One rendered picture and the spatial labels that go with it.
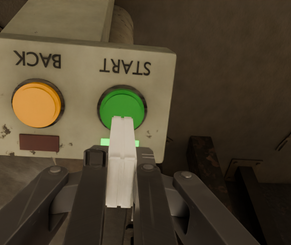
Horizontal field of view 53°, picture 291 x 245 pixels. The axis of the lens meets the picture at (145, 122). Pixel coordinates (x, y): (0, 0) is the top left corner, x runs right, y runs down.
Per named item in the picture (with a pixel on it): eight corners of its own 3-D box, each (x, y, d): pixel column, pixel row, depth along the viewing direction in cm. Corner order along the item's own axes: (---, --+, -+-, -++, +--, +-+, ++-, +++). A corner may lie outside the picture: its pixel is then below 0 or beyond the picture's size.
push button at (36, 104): (62, 123, 28) (59, 130, 26) (19, 120, 28) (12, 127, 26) (62, 81, 27) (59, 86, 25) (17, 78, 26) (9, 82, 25)
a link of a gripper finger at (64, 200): (104, 216, 14) (39, 214, 14) (109, 166, 19) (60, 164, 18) (106, 188, 13) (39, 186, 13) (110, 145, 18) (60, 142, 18)
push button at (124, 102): (141, 128, 29) (142, 135, 27) (99, 125, 28) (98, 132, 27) (145, 88, 27) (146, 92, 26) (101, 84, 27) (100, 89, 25)
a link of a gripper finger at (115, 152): (118, 208, 16) (104, 208, 16) (119, 153, 22) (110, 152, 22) (122, 158, 15) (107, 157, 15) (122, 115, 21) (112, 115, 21)
